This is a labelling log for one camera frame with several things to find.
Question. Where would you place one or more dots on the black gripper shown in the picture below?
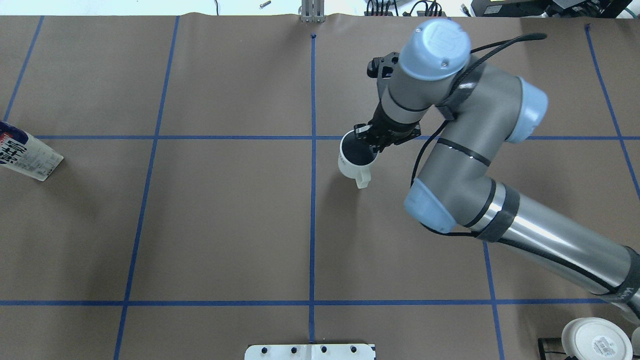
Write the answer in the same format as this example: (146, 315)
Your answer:
(391, 126)

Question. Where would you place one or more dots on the white mug lower rack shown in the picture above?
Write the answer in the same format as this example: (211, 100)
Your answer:
(595, 338)

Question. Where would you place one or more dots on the aluminium frame post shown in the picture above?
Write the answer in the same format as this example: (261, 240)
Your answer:
(312, 11)

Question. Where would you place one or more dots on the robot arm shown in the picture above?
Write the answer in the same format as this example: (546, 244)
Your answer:
(483, 107)

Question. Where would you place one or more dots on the black wire mug rack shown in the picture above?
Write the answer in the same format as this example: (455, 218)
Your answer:
(550, 348)

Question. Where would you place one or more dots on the blue Pascual milk carton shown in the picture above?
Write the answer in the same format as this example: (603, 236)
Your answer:
(25, 154)

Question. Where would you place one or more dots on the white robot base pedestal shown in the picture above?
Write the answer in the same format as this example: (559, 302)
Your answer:
(331, 351)

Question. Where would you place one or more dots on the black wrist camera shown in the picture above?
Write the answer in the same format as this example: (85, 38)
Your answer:
(382, 67)

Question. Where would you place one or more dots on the white HOME mug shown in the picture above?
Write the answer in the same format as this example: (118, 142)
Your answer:
(356, 159)

